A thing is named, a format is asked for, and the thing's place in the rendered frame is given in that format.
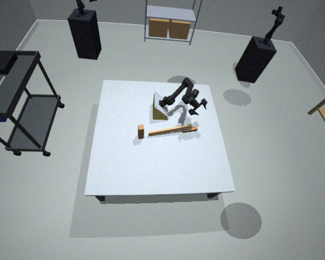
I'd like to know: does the brown wooden post with two pegs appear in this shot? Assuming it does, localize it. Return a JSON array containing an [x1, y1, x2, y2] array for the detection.
[[138, 124, 198, 139]]

